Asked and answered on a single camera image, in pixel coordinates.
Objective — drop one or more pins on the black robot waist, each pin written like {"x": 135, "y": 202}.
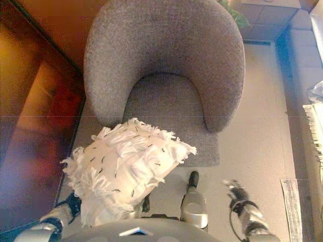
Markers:
{"x": 161, "y": 216}

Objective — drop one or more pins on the green leafy plant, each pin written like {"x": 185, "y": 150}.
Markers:
{"x": 239, "y": 17}

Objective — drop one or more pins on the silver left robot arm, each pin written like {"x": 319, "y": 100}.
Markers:
{"x": 45, "y": 227}

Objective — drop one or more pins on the silver left robot leg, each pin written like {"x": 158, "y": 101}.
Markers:
{"x": 144, "y": 204}

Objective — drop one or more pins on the grey robot torso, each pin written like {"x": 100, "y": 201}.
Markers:
{"x": 151, "y": 234}

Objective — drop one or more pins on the silver right robot leg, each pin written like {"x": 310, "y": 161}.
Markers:
{"x": 194, "y": 211}

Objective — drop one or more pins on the reddish brown wooden cabinet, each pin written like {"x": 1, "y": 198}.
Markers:
{"x": 30, "y": 100}

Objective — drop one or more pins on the white fringed throw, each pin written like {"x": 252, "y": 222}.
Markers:
{"x": 315, "y": 121}

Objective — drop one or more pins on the grey upholstered armchair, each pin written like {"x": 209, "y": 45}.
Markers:
{"x": 164, "y": 37}

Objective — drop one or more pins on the grey armchair seat pad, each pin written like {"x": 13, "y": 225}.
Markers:
{"x": 164, "y": 106}

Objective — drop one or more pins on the black right robot foot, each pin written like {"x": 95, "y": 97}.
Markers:
{"x": 193, "y": 179}

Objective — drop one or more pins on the white fringed cushion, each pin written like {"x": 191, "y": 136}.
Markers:
{"x": 121, "y": 164}

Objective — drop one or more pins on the silver robot leg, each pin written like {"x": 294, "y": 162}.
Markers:
{"x": 144, "y": 204}
{"x": 194, "y": 211}

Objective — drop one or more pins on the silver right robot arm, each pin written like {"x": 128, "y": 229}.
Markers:
{"x": 252, "y": 219}

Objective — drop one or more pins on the right robot hand black glove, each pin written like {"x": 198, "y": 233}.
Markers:
{"x": 238, "y": 194}

